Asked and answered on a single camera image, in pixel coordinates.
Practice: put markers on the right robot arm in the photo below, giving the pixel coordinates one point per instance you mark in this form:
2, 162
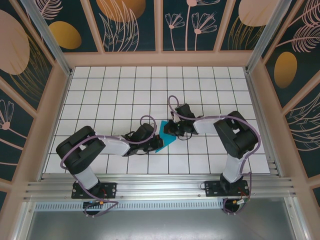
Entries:
235, 135

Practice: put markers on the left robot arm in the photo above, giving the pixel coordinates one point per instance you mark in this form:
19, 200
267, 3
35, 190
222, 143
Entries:
115, 146

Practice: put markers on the grey metal sheet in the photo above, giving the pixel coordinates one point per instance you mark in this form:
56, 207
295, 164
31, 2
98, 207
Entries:
160, 225

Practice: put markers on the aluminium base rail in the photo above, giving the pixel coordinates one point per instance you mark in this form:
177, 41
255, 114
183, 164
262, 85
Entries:
160, 186

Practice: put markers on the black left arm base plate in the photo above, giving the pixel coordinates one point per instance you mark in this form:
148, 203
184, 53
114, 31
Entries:
110, 190

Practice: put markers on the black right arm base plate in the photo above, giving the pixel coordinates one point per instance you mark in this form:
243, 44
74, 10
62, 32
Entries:
212, 188

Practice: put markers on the aluminium corner post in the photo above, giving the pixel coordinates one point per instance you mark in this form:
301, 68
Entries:
50, 42
265, 32

